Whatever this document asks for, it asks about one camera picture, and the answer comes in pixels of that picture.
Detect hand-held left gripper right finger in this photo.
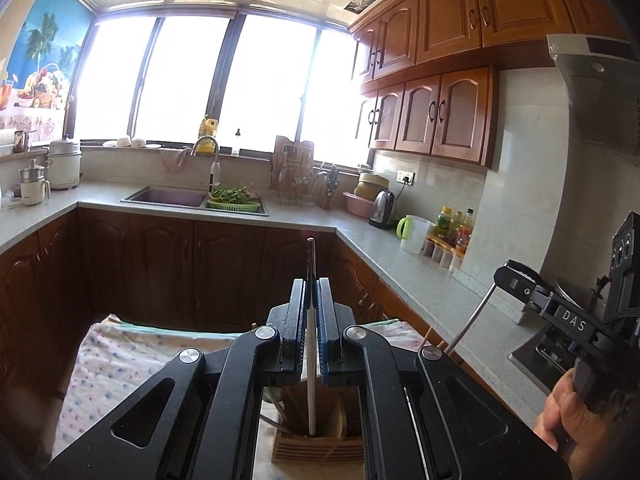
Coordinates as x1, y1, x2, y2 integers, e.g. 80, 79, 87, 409
316, 277, 573, 480

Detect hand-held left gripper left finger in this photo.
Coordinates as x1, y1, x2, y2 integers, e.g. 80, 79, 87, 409
47, 279, 307, 480

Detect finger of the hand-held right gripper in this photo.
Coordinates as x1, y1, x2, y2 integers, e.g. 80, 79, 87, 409
493, 260, 556, 311

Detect steel chopstick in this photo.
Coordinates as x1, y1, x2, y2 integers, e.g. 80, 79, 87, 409
445, 282, 498, 361
306, 237, 319, 436

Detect wooden utensil holder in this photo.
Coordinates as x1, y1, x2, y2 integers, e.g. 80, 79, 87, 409
260, 382, 366, 465

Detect person's right hand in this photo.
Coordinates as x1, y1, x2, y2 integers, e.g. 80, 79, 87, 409
532, 367, 621, 480

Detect steel gas stove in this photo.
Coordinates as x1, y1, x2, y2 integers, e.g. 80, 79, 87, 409
509, 305, 576, 398

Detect spice jar set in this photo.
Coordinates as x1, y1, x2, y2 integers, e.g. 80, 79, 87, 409
425, 237, 463, 273

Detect green label bottle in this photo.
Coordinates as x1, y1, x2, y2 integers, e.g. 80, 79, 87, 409
435, 206, 453, 241

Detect grey kitchen countertop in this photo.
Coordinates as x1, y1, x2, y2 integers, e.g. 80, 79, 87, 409
0, 180, 566, 426

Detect pink basin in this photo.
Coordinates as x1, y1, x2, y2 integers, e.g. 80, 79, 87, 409
343, 191, 381, 218

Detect steel electric kettle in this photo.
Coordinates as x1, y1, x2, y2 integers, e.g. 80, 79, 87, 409
369, 190, 396, 231

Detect knife block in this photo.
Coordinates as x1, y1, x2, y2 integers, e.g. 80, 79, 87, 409
314, 162, 341, 210

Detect green colander with vegetables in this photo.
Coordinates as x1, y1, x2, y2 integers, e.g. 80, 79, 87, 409
206, 187, 263, 212

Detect wooden base cabinets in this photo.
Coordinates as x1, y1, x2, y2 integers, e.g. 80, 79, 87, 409
0, 205, 466, 456

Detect yellow pot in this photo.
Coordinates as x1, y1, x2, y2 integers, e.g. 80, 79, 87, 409
355, 171, 390, 200

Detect steel faucet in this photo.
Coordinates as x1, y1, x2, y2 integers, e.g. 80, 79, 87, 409
192, 135, 222, 193

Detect kitchen sink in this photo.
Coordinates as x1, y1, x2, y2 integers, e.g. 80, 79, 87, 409
120, 186, 268, 217

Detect wooden cutting board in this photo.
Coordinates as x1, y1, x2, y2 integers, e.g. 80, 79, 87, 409
273, 135, 316, 171

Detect white dotted tablecloth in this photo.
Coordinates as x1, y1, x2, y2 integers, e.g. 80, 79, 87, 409
52, 312, 417, 480

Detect pink cloth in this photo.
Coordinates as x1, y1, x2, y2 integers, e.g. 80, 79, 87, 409
161, 147, 193, 173

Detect yellow oil bottle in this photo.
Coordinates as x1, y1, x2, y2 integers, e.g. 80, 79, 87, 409
195, 116, 219, 156

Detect steel range hood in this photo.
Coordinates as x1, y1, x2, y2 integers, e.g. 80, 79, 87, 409
547, 34, 640, 171

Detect kitchen window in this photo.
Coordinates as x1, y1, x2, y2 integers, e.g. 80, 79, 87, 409
72, 7, 376, 166

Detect white rice cooker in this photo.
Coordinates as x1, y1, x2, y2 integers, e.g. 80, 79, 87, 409
46, 135, 83, 191

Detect small white kitchen appliance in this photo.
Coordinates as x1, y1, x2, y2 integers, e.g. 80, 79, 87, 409
19, 159, 52, 207

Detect white pitcher with green handle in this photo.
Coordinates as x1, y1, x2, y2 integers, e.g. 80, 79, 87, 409
396, 215, 431, 255

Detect wire dish rack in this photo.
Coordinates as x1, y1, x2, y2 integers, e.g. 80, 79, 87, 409
270, 142, 316, 206

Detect wooden wall cabinets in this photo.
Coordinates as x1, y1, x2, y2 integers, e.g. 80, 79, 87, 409
350, 0, 621, 170

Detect beach and fruit wall poster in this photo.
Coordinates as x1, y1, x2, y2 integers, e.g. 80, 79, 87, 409
0, 0, 96, 131

